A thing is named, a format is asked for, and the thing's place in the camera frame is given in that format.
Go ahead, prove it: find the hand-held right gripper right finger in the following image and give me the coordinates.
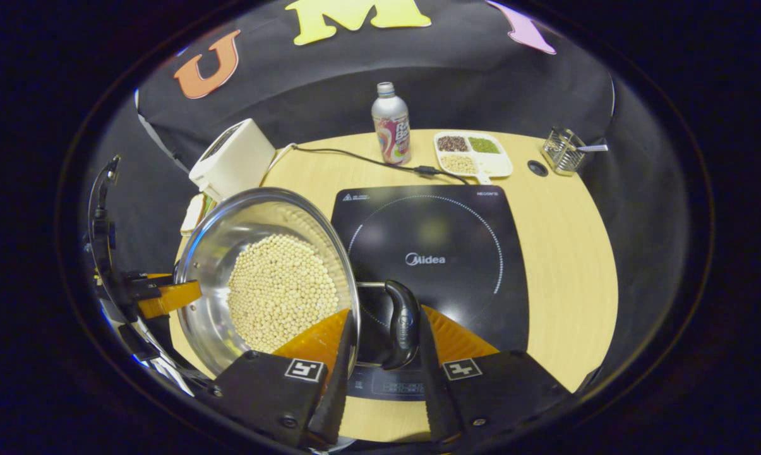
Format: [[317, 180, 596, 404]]
[[417, 305, 574, 447]]

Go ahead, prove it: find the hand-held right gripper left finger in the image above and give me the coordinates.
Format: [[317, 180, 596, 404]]
[[210, 308, 361, 449]]

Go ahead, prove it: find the steel pot with beans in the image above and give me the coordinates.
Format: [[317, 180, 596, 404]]
[[174, 187, 422, 380]]

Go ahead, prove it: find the black induction cooktop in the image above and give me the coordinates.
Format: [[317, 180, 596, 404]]
[[330, 185, 531, 403]]

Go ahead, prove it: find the green plate with bread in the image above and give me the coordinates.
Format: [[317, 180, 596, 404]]
[[179, 193, 214, 238]]

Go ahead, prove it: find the white toaster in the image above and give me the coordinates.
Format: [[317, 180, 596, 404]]
[[189, 118, 278, 203]]

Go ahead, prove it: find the white divided tray with beans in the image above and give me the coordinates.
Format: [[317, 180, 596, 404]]
[[433, 131, 515, 185]]

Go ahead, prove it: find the silver bottle with colourful label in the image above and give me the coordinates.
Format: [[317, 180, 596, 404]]
[[371, 82, 413, 167]]

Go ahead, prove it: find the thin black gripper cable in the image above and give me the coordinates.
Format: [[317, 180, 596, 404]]
[[87, 154, 122, 260]]

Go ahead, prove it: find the black power cable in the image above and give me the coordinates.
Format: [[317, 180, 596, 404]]
[[292, 144, 473, 186]]

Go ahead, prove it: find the metal wire utensil holder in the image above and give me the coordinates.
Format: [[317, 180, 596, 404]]
[[541, 126, 587, 176]]

